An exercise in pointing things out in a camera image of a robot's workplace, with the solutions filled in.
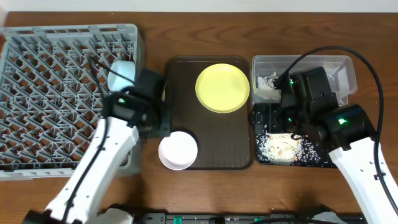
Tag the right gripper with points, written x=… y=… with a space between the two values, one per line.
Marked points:
x=267 y=117

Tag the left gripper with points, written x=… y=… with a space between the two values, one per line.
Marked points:
x=162 y=123

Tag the pink bowl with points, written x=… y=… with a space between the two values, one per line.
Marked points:
x=178 y=151

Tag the yellow plate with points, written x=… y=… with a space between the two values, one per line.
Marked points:
x=222 y=88

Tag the blue bowl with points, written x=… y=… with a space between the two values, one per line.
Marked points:
x=122 y=75

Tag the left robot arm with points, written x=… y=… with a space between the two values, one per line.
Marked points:
x=127 y=115

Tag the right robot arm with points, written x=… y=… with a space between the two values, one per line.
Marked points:
x=310 y=113

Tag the black waste tray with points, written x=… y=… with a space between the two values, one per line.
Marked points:
x=276 y=142

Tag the crumpled white tissue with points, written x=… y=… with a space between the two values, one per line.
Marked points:
x=266 y=88

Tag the rice and nut scraps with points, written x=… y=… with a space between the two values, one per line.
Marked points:
x=283 y=150

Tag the clear plastic bin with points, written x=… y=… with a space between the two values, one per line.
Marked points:
x=339 y=70

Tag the dark brown serving tray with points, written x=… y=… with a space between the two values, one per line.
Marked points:
x=224 y=140

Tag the grey dish rack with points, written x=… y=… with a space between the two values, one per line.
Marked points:
x=52 y=79

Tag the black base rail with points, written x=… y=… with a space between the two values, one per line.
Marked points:
x=152 y=216

